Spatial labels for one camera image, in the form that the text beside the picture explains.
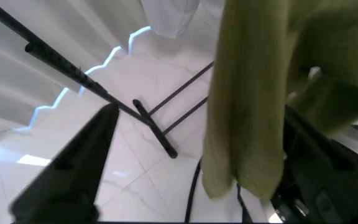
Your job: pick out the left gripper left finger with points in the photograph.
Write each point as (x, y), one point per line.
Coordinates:
(57, 193)

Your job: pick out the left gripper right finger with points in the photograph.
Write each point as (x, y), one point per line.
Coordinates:
(337, 186)

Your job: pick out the olive green garment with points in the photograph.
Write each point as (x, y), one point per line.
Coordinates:
(247, 93)

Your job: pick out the pale grey shorts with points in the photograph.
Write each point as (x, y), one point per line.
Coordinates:
(169, 15)

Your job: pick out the black clothes rack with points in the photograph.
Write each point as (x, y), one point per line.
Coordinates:
(57, 60)

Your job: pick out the white curtain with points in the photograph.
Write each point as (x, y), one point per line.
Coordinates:
(11, 93)

